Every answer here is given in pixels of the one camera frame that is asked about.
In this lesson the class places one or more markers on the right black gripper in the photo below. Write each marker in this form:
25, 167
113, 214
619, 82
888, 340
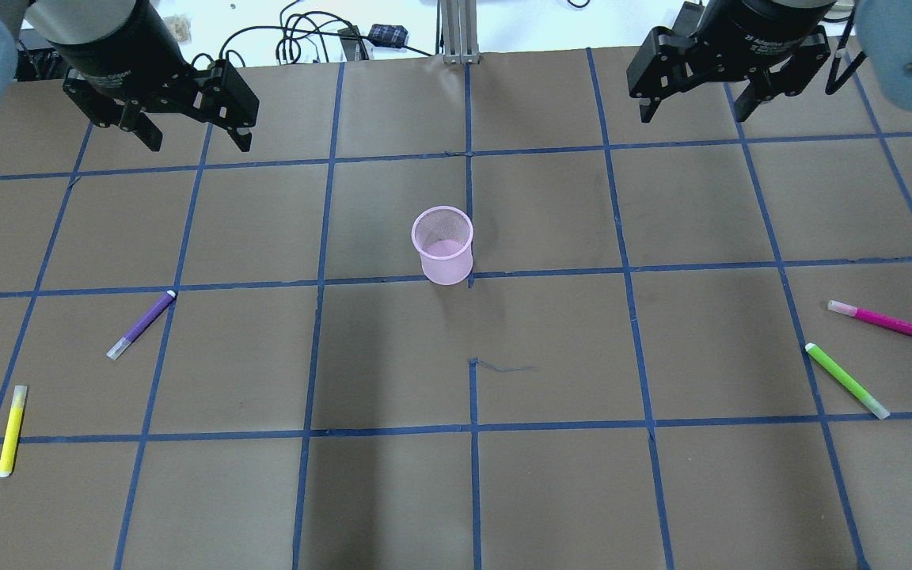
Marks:
757, 30

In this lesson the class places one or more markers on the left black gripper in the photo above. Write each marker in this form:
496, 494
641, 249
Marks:
117, 49

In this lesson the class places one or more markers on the purple pen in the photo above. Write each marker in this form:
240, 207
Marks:
139, 327

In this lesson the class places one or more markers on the pink pen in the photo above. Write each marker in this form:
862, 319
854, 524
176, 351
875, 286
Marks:
878, 319

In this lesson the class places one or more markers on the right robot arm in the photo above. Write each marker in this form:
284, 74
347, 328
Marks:
879, 32

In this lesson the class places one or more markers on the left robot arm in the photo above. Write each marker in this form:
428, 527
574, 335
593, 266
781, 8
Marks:
12, 15

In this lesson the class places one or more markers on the pink mesh cup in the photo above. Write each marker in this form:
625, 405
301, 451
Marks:
442, 237

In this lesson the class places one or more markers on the black power adapter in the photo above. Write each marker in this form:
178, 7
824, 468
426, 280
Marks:
388, 36

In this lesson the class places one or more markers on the green pen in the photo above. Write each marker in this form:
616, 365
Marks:
847, 381

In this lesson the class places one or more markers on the yellow pen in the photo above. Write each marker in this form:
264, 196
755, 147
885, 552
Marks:
13, 430

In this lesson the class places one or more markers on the aluminium frame post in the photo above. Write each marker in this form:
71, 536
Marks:
457, 30

